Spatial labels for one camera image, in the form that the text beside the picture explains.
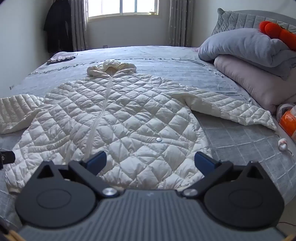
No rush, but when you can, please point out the grey folded duvet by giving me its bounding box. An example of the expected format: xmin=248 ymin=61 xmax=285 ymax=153
xmin=198 ymin=28 xmax=296 ymax=80

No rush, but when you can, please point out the grey patterned curtain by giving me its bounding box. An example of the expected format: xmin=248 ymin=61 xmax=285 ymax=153
xmin=167 ymin=0 xmax=193 ymax=47
xmin=70 ymin=0 xmax=90 ymax=52

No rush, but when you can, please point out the grey checked bedspread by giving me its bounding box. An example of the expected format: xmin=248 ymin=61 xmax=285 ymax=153
xmin=0 ymin=45 xmax=294 ymax=230

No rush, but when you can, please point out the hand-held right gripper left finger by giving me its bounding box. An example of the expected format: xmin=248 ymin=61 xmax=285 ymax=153
xmin=35 ymin=151 xmax=117 ymax=200

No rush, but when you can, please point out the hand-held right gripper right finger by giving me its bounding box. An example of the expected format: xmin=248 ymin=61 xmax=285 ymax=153
xmin=182 ymin=152 xmax=266 ymax=199

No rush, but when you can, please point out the white quilted hooded jacket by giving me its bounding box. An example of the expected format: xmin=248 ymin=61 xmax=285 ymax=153
xmin=0 ymin=59 xmax=277 ymax=194

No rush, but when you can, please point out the small white round object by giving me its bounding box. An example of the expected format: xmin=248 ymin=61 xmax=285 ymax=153
xmin=278 ymin=138 xmax=289 ymax=152

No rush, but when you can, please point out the orange and white packet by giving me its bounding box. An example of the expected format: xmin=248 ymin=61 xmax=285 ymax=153
xmin=276 ymin=103 xmax=296 ymax=142

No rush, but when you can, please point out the orange plush toy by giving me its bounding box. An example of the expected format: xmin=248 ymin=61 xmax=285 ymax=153
xmin=258 ymin=21 xmax=296 ymax=50

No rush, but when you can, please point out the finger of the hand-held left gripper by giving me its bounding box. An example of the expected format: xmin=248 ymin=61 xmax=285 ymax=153
xmin=0 ymin=150 xmax=16 ymax=170

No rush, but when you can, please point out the folded grey cloth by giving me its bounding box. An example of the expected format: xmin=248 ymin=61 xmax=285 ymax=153
xmin=47 ymin=52 xmax=78 ymax=65

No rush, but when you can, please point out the grey quilted pillow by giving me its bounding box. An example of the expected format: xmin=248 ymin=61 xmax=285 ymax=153
xmin=211 ymin=8 xmax=296 ymax=36

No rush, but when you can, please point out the dark hanging coat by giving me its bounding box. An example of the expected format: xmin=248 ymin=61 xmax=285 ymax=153
xmin=43 ymin=0 xmax=75 ymax=54

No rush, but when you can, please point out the window with white frame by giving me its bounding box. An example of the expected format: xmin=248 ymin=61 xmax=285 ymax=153
xmin=87 ymin=0 xmax=160 ymax=23

